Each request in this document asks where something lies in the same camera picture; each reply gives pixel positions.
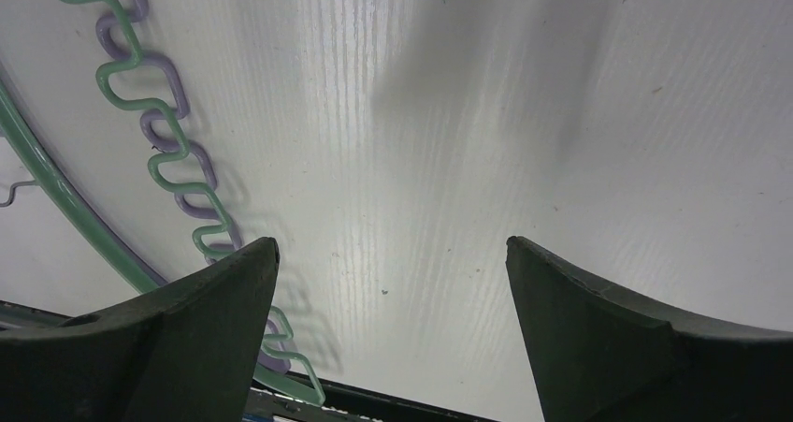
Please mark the green plastic hanger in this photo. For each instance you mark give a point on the green plastic hanger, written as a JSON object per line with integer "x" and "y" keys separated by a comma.
{"x": 142, "y": 128}

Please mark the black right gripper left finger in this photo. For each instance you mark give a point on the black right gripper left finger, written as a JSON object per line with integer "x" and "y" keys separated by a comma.
{"x": 183, "y": 352}

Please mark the purple plastic hanger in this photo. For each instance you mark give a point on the purple plastic hanger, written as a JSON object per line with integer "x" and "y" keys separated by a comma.
{"x": 167, "y": 78}

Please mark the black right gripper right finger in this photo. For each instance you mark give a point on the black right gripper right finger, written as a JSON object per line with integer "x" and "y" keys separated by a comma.
{"x": 599, "y": 351}

